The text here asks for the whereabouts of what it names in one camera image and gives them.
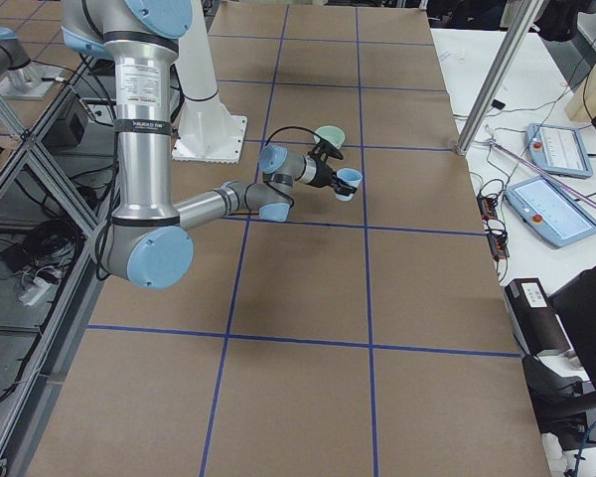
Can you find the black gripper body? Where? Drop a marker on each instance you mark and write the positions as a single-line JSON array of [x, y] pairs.
[[321, 176]]

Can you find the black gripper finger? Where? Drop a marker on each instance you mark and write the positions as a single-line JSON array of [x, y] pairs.
[[343, 189], [338, 176]]

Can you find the light blue plastic cup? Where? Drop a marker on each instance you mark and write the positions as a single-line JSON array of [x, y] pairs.
[[354, 177]]

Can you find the light green bowl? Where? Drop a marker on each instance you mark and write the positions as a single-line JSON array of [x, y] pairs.
[[331, 133]]

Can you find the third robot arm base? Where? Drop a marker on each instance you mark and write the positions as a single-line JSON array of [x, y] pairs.
[[23, 79]]

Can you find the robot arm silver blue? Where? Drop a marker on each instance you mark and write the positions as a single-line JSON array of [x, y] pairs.
[[167, 106]]

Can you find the black usb hub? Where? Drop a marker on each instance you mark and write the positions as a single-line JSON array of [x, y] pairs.
[[495, 228]]

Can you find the small black square device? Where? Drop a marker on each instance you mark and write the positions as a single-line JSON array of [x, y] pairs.
[[498, 104]]

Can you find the near teach pendant tablet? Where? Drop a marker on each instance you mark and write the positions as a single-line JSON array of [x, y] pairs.
[[550, 212]]

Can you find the teach pendant tablet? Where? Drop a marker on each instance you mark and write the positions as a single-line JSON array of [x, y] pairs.
[[550, 212], [558, 150]]

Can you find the far teach pendant tablet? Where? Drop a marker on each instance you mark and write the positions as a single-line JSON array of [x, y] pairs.
[[558, 150]]

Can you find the black box with label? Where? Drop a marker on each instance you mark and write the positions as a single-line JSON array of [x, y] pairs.
[[534, 321]]

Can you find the black monitor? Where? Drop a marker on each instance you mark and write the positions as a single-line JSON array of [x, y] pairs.
[[575, 305]]

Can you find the white power strip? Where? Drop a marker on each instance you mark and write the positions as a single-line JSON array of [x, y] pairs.
[[34, 291]]

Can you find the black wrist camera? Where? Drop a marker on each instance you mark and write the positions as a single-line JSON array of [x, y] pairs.
[[324, 150]]

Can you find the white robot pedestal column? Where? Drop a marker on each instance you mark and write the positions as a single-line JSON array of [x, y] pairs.
[[207, 132]]

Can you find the aluminium frame post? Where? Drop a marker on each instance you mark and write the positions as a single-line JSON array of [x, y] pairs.
[[504, 57]]

